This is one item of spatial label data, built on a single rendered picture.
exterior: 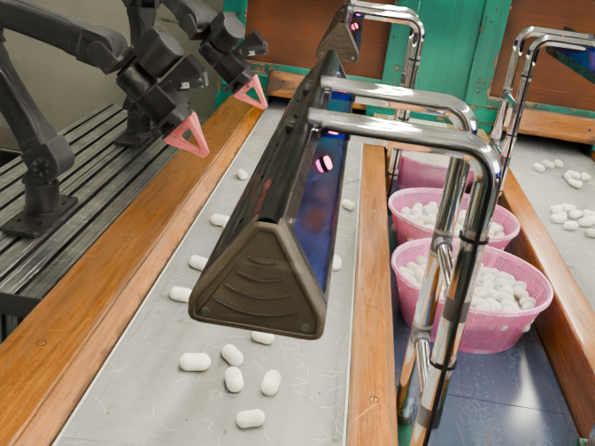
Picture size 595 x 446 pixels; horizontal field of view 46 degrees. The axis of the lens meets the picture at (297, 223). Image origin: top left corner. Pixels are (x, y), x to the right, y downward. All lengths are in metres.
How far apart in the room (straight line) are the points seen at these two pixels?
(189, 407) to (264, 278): 0.46
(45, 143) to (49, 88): 2.06
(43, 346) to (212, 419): 0.22
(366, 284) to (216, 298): 0.71
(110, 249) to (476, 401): 0.59
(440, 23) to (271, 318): 1.78
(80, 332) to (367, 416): 0.37
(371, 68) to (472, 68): 0.29
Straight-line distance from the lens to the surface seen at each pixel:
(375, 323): 1.00
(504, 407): 1.07
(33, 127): 1.39
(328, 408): 0.86
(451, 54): 2.14
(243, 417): 0.80
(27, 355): 0.88
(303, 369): 0.92
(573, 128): 2.19
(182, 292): 1.02
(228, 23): 1.64
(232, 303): 0.40
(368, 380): 0.88
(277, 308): 0.40
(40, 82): 3.44
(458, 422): 1.01
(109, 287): 1.02
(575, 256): 1.47
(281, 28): 2.14
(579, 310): 1.19
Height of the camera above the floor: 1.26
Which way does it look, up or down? 23 degrees down
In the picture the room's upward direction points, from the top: 8 degrees clockwise
